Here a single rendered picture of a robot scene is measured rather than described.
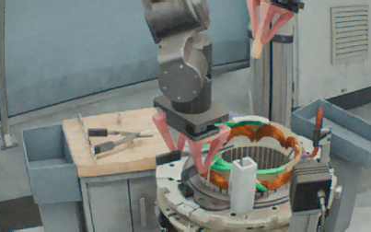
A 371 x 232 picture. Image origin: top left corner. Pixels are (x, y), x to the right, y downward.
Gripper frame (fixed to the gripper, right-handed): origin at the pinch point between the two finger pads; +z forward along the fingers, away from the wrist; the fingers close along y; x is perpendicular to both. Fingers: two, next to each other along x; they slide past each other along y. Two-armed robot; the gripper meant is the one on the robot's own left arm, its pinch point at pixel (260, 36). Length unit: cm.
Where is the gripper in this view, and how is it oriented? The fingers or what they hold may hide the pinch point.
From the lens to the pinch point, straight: 126.6
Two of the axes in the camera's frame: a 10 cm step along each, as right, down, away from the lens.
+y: 5.6, 4.0, -7.3
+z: -3.1, 9.1, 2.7
